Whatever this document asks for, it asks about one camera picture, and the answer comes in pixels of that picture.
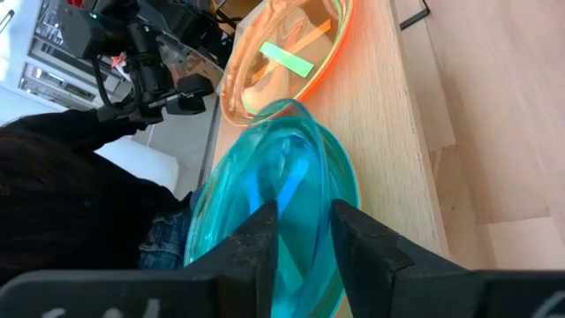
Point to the white box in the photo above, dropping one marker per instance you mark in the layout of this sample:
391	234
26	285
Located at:
141	163

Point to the person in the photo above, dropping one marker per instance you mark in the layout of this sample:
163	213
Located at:
66	199

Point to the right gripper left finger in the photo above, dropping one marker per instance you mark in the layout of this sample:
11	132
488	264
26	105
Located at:
132	296

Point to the wooden shelf with black legs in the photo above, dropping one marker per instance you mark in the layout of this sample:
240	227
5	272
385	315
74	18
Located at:
379	132

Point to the white metal rack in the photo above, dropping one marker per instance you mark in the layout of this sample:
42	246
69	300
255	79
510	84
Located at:
26	66

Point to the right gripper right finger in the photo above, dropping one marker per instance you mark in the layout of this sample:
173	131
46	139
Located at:
441	296

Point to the orange translucent plastic plate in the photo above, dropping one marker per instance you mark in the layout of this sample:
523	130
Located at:
238	93

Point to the blue translucent plastic plate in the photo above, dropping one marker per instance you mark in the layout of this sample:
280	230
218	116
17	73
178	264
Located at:
304	212
220	207

